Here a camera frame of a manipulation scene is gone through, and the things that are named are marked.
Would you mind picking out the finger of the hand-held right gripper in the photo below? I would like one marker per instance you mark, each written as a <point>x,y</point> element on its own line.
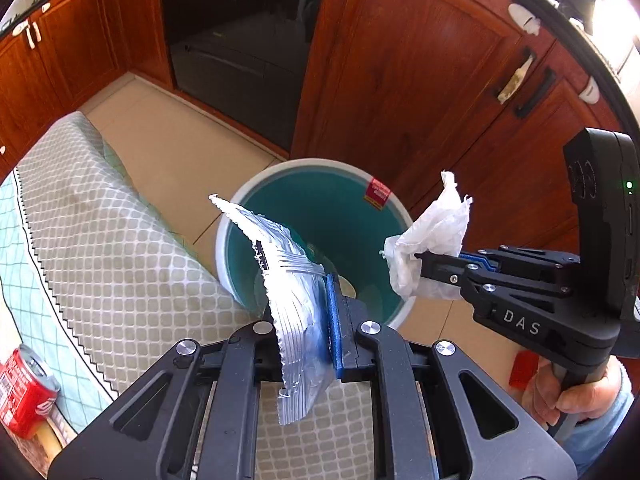
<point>535,266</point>
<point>450,275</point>

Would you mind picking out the white and teal trash bin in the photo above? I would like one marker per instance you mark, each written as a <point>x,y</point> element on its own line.
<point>320,210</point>

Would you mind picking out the white tissue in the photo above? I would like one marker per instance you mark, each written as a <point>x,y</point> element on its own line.
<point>435,230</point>

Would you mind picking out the black built-in oven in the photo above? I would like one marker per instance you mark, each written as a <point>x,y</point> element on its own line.
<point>240,45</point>

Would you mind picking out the person's right hand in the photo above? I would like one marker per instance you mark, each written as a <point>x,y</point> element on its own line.
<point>542,390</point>

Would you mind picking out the wooden kitchen cabinet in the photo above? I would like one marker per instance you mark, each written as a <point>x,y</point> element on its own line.
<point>75,50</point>
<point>425,85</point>

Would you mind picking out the red wrapper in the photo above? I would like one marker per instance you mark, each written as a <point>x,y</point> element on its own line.
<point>522,370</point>

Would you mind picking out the person's right forearm blue sleeve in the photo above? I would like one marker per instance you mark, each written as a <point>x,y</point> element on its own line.
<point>607,435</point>

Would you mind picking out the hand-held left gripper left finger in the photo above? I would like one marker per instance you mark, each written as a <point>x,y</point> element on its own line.
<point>235,365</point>

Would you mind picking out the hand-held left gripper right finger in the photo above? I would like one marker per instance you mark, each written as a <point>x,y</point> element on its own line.
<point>336,335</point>

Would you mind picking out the white child lock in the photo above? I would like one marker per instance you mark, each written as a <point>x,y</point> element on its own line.
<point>522,17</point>
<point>590,90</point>

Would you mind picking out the dark kettle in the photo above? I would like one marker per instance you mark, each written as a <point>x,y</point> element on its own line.
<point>580,0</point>

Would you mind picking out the red soda can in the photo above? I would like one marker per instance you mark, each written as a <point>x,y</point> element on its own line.
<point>25,390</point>

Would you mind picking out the silver foil packet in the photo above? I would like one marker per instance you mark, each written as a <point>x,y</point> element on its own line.
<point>295,310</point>

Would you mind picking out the grey lattice table runner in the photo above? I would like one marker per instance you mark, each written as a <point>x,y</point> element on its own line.
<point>100,240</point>

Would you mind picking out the row of white cabinet latches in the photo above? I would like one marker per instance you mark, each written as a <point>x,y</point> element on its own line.
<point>20,27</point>

